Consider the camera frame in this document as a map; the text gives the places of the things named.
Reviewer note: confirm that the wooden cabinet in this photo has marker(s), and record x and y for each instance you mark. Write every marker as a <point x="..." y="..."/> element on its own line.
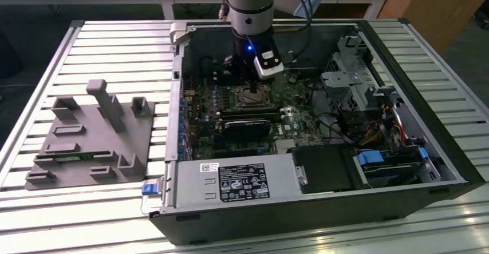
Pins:
<point x="439" y="8"/>

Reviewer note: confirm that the black open PC case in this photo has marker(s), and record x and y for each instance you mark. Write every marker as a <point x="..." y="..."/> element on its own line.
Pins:
<point x="268" y="225"/>

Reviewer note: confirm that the black graphics card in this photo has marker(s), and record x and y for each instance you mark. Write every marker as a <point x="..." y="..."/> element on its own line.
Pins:
<point x="245" y="128"/>

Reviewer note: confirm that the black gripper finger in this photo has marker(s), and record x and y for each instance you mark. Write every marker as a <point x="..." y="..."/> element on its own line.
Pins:
<point x="257" y="85"/>
<point x="253" y="85"/>

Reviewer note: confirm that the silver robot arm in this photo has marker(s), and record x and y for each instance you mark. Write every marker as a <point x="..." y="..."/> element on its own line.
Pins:
<point x="251" y="5"/>

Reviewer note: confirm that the black RAM stick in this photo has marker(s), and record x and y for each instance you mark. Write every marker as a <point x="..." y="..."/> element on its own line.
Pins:
<point x="249" y="112"/>

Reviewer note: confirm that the silver chipset heatsink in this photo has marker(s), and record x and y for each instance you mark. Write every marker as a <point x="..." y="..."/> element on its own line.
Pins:
<point x="285" y="145"/>

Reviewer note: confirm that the blue plastic clip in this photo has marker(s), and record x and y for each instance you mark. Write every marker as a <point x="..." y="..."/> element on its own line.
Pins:
<point x="150" y="188"/>

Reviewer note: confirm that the green motherboard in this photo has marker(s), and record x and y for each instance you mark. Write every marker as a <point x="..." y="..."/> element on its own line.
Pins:
<point x="303" y="122"/>

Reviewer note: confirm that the grey metal drive cage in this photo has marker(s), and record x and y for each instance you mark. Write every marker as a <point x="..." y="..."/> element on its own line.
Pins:
<point x="340" y="79"/>

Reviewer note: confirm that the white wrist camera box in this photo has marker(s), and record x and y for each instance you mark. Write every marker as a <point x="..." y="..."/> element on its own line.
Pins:
<point x="269" y="63"/>

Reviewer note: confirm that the green RAM stick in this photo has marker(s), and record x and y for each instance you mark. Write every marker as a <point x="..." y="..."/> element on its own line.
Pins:
<point x="73" y="158"/>

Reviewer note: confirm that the silver square CPU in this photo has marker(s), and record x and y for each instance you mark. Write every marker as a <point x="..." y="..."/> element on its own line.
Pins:
<point x="263" y="98"/>

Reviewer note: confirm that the grey parts rack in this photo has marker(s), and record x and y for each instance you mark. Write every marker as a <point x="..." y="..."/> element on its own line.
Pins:
<point x="96" y="139"/>

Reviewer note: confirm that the blue latch tab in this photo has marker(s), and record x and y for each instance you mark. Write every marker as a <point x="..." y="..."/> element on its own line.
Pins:
<point x="423" y="154"/>

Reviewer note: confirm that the grey power supply unit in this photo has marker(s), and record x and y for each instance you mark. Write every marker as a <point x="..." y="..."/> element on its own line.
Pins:
<point x="192" y="179"/>

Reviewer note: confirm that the blue disk carrier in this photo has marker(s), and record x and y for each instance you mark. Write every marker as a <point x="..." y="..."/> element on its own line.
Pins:
<point x="370" y="158"/>

